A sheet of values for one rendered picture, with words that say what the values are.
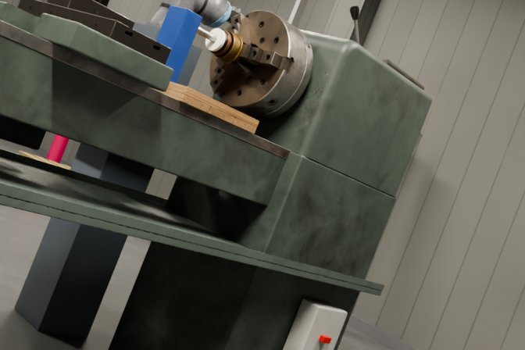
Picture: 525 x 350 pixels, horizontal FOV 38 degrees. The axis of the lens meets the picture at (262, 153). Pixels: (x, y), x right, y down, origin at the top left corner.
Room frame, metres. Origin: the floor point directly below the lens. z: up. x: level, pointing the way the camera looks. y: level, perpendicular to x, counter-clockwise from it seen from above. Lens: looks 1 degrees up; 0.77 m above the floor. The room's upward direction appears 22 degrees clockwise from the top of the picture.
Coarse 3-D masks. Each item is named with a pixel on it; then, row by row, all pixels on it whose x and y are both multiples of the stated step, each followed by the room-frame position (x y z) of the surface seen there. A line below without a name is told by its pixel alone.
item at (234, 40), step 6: (228, 36) 2.20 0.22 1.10; (234, 36) 2.22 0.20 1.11; (240, 36) 2.24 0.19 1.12; (228, 42) 2.19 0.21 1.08; (234, 42) 2.21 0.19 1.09; (240, 42) 2.23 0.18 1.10; (222, 48) 2.19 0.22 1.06; (228, 48) 2.21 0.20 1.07; (234, 48) 2.21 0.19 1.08; (240, 48) 2.23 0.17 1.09; (216, 54) 2.21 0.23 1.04; (222, 54) 2.22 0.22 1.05; (228, 54) 2.21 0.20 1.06; (234, 54) 2.22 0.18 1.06; (222, 60) 2.26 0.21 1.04; (228, 60) 2.24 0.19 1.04; (234, 60) 2.27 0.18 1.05
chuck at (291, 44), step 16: (256, 16) 2.34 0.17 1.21; (272, 16) 2.30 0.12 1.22; (256, 32) 2.32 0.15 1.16; (272, 32) 2.28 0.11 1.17; (288, 32) 2.24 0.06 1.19; (272, 48) 2.27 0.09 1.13; (288, 48) 2.22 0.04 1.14; (304, 48) 2.29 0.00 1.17; (304, 64) 2.28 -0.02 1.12; (240, 80) 2.31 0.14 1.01; (256, 80) 2.27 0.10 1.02; (272, 80) 2.23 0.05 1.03; (288, 80) 2.25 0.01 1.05; (224, 96) 2.34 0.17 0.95; (240, 96) 2.30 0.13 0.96; (256, 96) 2.26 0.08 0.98; (272, 96) 2.25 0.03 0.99; (288, 96) 2.28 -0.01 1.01; (256, 112) 2.33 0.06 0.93
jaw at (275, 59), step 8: (248, 48) 2.23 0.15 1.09; (256, 48) 2.22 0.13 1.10; (240, 56) 2.23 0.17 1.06; (248, 56) 2.23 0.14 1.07; (256, 56) 2.21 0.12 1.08; (264, 56) 2.22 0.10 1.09; (272, 56) 2.20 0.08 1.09; (280, 56) 2.22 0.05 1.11; (256, 64) 2.27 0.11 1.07; (264, 64) 2.23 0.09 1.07; (272, 64) 2.20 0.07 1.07; (280, 64) 2.23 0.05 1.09; (288, 64) 2.23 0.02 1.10; (288, 72) 2.24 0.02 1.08
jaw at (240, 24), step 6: (234, 18) 2.34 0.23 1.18; (240, 18) 2.32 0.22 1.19; (246, 18) 2.35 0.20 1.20; (234, 24) 2.30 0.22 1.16; (240, 24) 2.31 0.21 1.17; (246, 24) 2.34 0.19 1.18; (228, 30) 2.31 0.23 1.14; (234, 30) 2.27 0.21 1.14; (240, 30) 2.30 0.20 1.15; (246, 30) 2.33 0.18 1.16; (246, 36) 2.32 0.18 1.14; (246, 42) 2.30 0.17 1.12
